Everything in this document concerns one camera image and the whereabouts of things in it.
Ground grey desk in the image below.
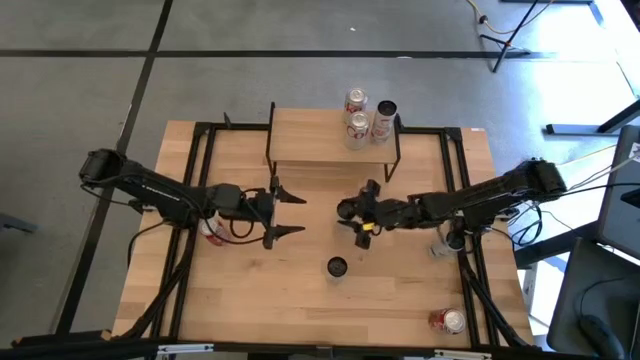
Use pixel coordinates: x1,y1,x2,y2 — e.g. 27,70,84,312
546,239,640,357

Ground black sleeved cable bundle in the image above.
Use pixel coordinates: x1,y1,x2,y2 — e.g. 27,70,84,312
459,249,534,349
113,234,197,342

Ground black mouse cable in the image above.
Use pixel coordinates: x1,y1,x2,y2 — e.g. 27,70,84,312
573,276,629,321

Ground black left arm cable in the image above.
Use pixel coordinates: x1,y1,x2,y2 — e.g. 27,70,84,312
127,219,169,269

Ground black aluminium table frame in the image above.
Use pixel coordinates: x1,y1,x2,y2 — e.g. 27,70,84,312
9,112,546,360

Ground black tripod stand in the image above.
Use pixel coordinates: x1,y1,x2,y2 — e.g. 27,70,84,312
478,0,559,74

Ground yellow floor cable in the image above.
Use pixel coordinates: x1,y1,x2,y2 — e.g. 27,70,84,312
465,0,556,36

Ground silver Diet Coke can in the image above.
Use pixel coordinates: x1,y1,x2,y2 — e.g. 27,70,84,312
343,87,370,126
345,111,372,151

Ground black computer mouse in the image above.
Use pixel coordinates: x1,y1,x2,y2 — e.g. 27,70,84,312
578,314,614,359

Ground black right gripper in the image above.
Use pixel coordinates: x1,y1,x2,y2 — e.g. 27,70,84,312
339,180,414,250

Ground silver metal bracket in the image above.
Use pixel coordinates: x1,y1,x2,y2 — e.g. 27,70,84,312
433,349,494,360
156,343,215,356

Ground black floor cable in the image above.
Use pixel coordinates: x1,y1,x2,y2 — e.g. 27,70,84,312
564,182,640,194

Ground wooden shelf black metal legs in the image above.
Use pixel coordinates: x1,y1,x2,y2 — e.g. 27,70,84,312
264,101,403,184

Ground black floor stand base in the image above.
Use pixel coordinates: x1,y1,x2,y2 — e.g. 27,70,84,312
544,99,640,136

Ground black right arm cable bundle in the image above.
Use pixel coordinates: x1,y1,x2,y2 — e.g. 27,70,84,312
492,199,546,249

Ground red Coca-Cola can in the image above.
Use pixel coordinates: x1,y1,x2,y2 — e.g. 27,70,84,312
428,308,467,336
198,212,232,248

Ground blue-grey floor object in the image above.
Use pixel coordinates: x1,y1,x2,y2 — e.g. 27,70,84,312
0,213,37,235

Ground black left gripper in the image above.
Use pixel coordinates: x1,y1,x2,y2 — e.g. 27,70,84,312
244,175,307,250

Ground dark grey panel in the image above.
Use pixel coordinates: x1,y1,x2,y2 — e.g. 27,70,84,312
597,124,640,261

